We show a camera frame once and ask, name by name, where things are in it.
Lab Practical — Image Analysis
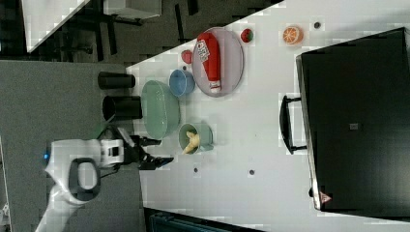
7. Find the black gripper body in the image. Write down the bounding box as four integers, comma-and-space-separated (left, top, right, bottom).
124, 135, 145, 165

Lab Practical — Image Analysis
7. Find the small red fruit toy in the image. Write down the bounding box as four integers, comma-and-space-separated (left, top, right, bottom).
241, 28, 253, 44

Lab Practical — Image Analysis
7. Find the red ketchup bottle toy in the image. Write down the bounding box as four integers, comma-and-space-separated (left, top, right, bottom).
195, 32, 221, 93

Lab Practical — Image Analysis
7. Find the blue bowl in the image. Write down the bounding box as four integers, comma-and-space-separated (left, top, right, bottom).
168, 70, 195, 98

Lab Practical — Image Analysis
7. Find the grey round plate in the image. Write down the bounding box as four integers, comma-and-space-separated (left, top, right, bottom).
191, 27, 244, 98

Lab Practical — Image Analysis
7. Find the blue metal frame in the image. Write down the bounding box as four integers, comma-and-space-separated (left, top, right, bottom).
144, 208, 262, 232

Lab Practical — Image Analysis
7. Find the green perforated colander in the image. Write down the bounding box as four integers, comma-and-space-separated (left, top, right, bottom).
141, 80, 180, 139

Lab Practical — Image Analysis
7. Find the green mug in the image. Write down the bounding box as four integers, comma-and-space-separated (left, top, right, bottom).
179, 123, 214, 155

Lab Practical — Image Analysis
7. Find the orange slice toy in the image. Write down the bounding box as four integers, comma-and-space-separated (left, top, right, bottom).
282, 26, 304, 44

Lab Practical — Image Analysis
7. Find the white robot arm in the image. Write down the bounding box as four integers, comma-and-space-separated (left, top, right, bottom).
35, 135, 172, 232

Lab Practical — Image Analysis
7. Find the red strawberry toy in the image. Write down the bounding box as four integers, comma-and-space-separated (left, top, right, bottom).
181, 49, 192, 64

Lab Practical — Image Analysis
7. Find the peeled banana toy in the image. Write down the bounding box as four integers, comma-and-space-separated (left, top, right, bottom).
183, 131, 200, 154

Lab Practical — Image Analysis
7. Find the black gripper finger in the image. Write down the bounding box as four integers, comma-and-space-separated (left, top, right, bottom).
139, 157, 173, 170
139, 136, 161, 146

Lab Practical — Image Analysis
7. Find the black pot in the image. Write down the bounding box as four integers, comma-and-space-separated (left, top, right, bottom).
102, 96, 142, 122

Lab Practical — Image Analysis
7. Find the black cylinder cup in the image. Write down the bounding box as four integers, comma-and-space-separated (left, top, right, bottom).
98, 72, 135, 90

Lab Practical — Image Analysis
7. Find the silver black toaster oven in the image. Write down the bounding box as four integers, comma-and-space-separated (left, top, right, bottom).
295, 27, 410, 221

